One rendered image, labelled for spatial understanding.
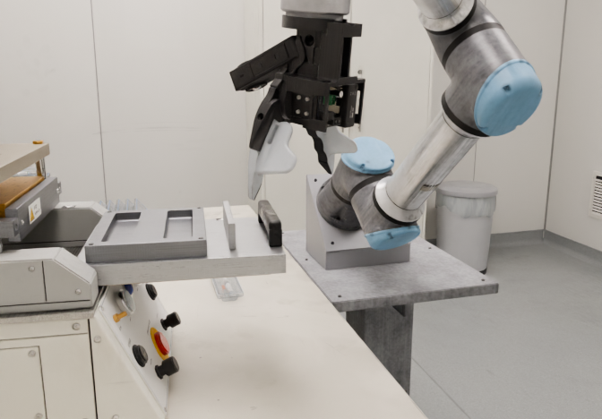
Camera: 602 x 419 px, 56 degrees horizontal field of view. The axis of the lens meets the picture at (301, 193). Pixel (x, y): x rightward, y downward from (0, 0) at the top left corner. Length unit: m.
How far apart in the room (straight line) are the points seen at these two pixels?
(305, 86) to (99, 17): 2.79
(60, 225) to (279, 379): 0.45
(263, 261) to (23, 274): 0.31
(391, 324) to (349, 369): 0.59
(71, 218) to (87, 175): 2.36
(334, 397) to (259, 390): 0.12
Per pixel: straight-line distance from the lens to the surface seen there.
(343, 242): 1.40
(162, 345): 0.96
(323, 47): 0.61
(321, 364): 0.98
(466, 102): 0.97
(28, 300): 0.80
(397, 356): 1.60
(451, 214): 3.49
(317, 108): 0.62
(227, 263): 0.81
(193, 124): 3.36
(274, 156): 0.61
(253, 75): 0.67
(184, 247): 0.81
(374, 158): 1.27
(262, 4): 3.00
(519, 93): 0.95
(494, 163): 4.12
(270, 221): 0.84
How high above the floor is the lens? 1.23
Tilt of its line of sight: 12 degrees down
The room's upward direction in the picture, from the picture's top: straight up
